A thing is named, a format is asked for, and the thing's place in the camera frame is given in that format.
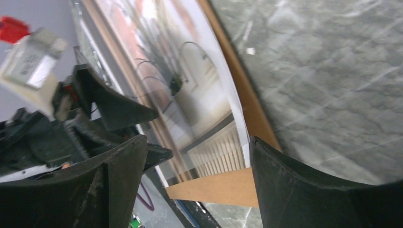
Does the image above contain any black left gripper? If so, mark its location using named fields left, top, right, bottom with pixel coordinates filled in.
left=0, top=64, right=158, bottom=176

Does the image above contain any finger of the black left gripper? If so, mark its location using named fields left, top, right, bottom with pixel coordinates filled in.
left=143, top=143, right=173, bottom=171

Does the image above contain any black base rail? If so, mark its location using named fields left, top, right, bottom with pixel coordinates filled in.
left=145, top=169, right=221, bottom=228

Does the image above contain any brown backing board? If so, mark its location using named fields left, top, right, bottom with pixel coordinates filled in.
left=166, top=0, right=281, bottom=208

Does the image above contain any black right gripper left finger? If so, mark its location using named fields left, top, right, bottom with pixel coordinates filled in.
left=0, top=135, right=147, bottom=228

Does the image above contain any glossy room photo print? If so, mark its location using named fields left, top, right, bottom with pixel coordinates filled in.
left=70, top=0, right=249, bottom=187

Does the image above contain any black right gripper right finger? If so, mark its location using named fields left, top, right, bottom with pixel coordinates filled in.
left=249, top=136, right=403, bottom=228

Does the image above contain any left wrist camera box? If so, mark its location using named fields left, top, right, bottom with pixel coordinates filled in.
left=0, top=28, right=67, bottom=121

